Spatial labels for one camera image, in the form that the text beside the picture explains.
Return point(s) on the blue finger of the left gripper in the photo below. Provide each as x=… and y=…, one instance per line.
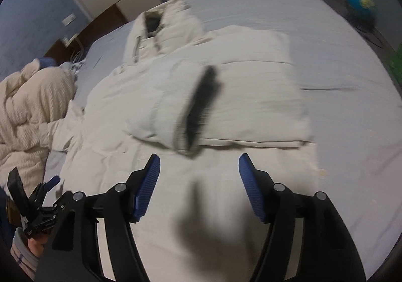
x=49, y=185

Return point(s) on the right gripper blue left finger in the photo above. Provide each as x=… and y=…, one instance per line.
x=72, y=251

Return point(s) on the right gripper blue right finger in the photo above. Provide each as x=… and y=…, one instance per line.
x=307, y=239

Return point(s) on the cream white hooded coat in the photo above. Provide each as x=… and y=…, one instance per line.
x=198, y=100

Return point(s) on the person's left hand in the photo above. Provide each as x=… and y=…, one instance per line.
x=37, y=243

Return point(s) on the cream knitted blanket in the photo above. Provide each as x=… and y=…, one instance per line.
x=34, y=101

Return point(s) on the brown wooden headboard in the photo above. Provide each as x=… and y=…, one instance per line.
x=106, y=22

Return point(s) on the light blue bed sheet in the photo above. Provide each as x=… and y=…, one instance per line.
x=353, y=106

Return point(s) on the green shopping bag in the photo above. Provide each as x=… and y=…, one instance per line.
x=395, y=65

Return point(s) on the blue globe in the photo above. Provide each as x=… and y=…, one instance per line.
x=361, y=9

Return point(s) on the white wall socket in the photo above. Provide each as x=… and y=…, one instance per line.
x=68, y=20

